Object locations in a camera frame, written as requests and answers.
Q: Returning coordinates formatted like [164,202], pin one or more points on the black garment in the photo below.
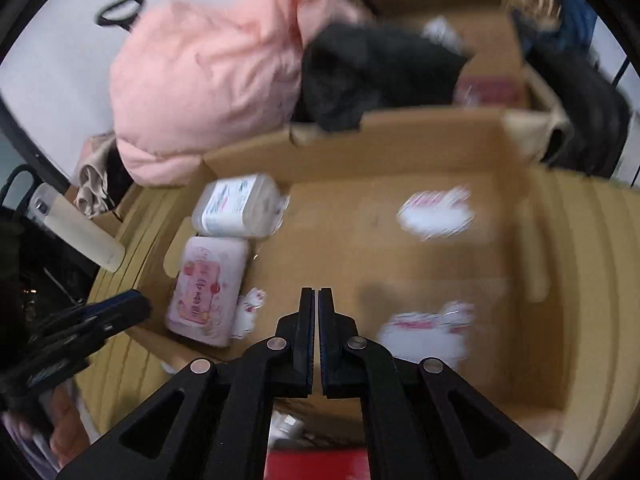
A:
[116,180]

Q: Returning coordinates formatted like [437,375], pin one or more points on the tall cardboard box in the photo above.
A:
[490,45]

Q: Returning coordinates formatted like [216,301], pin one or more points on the red box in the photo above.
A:
[315,467]

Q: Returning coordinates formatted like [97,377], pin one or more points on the person's left hand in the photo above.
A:
[67,425]

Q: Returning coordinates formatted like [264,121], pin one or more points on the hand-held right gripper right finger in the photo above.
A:
[327,350]

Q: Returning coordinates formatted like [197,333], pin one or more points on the pink down jacket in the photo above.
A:
[200,85]

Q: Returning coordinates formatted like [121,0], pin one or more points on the pink wipes pack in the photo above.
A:
[205,285]

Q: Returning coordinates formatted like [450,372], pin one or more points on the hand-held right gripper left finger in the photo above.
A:
[305,350]

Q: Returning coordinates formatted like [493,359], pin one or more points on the black cloth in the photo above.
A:
[370,75]

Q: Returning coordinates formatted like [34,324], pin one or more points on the red printed packet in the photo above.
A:
[492,91]

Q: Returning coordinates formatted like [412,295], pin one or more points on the black backpack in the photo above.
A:
[590,105]

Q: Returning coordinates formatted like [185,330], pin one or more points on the cream tote bag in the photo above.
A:
[535,132]

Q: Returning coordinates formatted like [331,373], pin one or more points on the shallow cardboard tray box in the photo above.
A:
[350,240]

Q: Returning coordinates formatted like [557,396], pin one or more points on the small white tube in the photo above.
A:
[247,310]

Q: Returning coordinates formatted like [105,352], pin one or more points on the white insulated bottle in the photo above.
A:
[75,230]

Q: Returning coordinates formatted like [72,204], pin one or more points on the blue bag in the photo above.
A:
[575,20]

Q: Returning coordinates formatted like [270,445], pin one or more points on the clear white wipes pack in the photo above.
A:
[235,205]

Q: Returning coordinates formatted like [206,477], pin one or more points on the beige clothes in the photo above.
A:
[92,180]

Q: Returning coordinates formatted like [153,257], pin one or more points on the slatted folding table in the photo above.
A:
[600,260]

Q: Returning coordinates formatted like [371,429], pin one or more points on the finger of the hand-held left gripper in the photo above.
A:
[117,304]
[85,335]

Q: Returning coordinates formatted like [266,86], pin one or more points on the white packet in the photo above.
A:
[442,32]

